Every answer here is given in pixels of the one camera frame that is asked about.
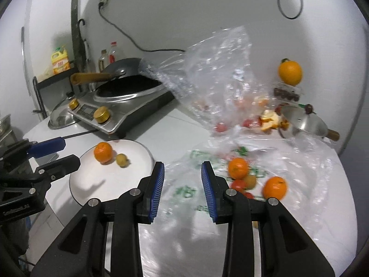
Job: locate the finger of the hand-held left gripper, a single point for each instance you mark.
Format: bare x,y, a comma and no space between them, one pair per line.
62,166
49,147

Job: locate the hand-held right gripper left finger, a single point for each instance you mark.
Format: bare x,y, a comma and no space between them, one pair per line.
157,192

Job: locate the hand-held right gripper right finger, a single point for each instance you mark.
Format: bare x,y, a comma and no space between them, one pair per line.
208,192

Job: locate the white round plate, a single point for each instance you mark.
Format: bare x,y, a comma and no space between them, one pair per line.
95,180

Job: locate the orange mandarin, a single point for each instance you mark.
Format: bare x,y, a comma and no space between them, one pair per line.
275,188
238,168
103,152

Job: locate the small yellow-green fruit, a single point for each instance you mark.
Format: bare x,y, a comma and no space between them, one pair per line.
122,160
250,181

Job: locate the green printed plastic bag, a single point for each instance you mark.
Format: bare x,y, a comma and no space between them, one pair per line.
305,164

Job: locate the steel pot lid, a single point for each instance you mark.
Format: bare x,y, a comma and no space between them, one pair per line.
61,117

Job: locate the steel basin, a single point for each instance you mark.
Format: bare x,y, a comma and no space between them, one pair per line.
4,128

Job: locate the small red tomato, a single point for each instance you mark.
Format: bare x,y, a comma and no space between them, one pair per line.
248,123
221,127

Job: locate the black metal rack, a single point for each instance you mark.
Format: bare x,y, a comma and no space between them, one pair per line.
54,79

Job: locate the silver induction cooker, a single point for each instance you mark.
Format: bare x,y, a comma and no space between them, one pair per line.
126,112

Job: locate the yellow oil bottle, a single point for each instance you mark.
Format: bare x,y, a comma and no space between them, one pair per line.
60,60

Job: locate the orange peel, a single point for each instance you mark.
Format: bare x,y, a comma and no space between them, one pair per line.
271,119

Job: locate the brown cap sauce bottle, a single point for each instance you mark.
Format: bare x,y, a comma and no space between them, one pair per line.
102,60

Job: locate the red cap sauce bottle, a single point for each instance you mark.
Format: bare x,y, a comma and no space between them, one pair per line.
113,52

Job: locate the small steel pot with lid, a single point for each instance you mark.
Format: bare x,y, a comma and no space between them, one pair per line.
305,124

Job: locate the clear box of dark fruit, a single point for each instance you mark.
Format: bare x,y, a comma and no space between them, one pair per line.
288,93

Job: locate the clear plastic bag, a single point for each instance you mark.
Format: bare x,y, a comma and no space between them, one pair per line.
207,63

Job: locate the grey vertical pipe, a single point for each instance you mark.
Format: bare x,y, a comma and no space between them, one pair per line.
75,11

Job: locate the large orange with stem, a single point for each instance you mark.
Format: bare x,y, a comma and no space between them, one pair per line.
289,72

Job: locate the wall socket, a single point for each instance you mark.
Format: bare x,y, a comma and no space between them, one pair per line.
104,1

